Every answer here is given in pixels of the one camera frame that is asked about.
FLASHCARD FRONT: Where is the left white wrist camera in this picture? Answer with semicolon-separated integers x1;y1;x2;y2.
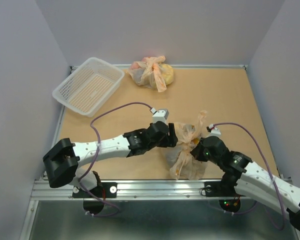
150;107;169;124

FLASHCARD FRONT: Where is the white plastic mesh basket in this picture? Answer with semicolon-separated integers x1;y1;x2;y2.
52;57;125;118

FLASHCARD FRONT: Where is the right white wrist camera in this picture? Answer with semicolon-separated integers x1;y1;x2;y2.
206;124;221;137

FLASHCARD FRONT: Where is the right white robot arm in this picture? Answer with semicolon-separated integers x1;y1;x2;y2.
190;136;300;231

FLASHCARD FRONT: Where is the aluminium rail frame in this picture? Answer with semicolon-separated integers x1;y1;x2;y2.
27;67;300;240

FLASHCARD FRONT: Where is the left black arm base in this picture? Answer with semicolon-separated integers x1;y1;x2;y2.
72;171;118;200

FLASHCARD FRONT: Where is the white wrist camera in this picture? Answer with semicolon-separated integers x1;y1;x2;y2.
150;107;169;124
206;124;221;137

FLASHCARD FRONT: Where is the knotted plastic bag far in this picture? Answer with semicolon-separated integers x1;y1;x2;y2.
126;56;174;93

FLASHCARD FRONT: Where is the translucent plastic bag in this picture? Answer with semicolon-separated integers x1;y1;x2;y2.
162;110;207;180

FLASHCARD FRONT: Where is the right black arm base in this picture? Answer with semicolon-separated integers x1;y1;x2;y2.
200;174;239;198

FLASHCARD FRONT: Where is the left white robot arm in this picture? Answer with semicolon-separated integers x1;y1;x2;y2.
43;121;178;197

